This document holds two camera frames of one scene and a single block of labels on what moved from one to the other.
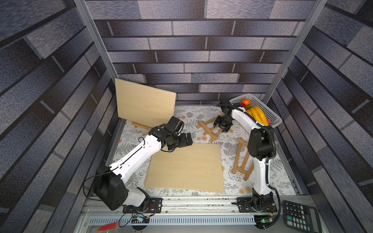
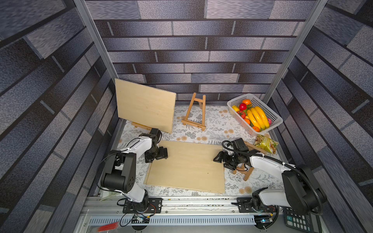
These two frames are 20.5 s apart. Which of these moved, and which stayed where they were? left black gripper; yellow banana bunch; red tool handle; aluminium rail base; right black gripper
Moved: left black gripper; right black gripper
Stayed: red tool handle; yellow banana bunch; aluminium rail base
